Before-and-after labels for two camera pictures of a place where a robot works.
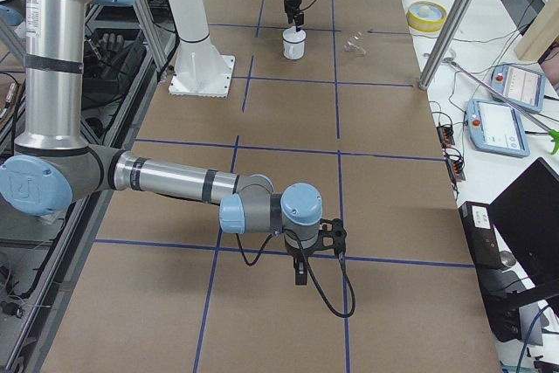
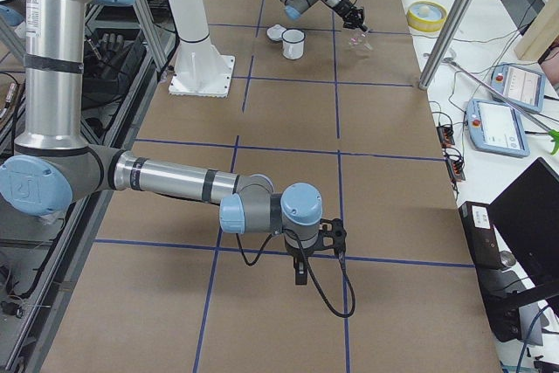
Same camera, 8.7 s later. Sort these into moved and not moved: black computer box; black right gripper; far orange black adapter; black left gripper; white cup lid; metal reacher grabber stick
Moved: black left gripper; white cup lid
Not moved: black computer box; metal reacher grabber stick; black right gripper; far orange black adapter
